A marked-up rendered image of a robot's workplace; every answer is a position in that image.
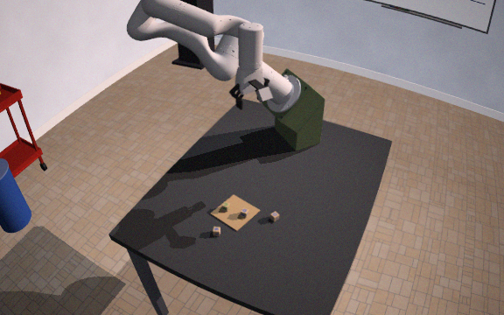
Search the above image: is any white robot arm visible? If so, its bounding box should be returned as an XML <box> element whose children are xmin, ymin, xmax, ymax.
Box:
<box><xmin>127</xmin><ymin>0</ymin><xmax>301</xmax><ymax>113</ymax></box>

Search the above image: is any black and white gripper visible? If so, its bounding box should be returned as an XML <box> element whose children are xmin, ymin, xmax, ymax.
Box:
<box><xmin>229</xmin><ymin>66</ymin><xmax>270</xmax><ymax>110</ymax></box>

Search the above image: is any peach flat mat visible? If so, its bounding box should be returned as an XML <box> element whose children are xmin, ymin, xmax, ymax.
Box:
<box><xmin>211</xmin><ymin>195</ymin><xmax>260</xmax><ymax>231</ymax></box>

